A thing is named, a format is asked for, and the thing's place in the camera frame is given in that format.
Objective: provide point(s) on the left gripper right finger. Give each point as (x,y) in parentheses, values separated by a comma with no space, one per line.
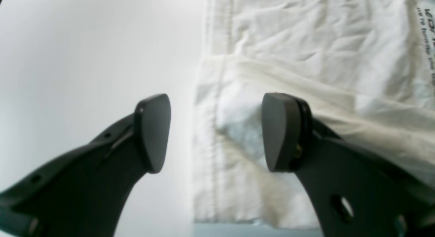
(354,192)

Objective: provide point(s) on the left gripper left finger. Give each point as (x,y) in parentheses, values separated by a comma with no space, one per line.
(82,193)

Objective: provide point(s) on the white printed T-shirt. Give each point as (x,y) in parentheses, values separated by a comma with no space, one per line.
(366,68)

